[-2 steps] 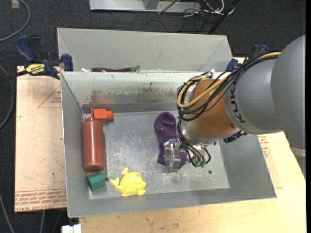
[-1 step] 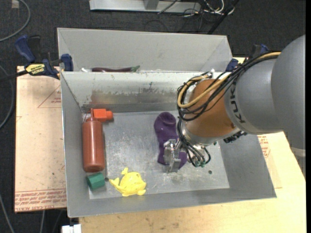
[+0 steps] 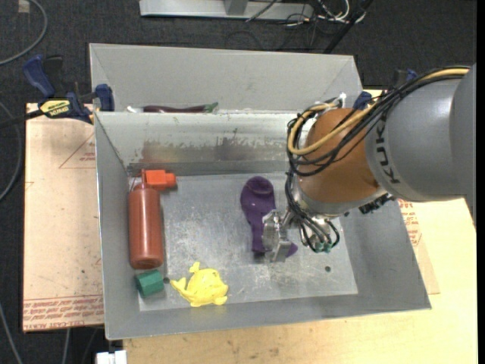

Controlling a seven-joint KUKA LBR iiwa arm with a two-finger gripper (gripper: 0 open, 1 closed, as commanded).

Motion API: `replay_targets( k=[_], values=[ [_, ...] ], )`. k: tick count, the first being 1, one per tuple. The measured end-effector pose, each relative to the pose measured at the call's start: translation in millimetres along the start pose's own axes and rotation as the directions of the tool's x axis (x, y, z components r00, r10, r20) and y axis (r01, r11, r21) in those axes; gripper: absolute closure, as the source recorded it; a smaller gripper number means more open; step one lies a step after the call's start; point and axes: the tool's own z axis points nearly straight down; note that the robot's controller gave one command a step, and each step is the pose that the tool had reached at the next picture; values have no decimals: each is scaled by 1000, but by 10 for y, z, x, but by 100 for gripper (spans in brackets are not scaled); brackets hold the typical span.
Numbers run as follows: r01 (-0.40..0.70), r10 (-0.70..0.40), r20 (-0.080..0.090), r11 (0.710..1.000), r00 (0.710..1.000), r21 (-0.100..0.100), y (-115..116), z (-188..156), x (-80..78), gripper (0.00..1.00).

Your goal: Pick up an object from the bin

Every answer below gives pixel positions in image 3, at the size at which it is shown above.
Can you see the grey metal bin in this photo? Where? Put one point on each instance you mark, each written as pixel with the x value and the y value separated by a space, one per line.
pixel 212 226

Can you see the yellow toy fish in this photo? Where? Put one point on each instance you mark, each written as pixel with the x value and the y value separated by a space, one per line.
pixel 204 287

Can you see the red-brown spray bottle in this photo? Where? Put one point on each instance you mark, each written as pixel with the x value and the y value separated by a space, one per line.
pixel 146 222

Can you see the green hexagonal block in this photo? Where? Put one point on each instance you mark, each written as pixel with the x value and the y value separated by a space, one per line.
pixel 149 283

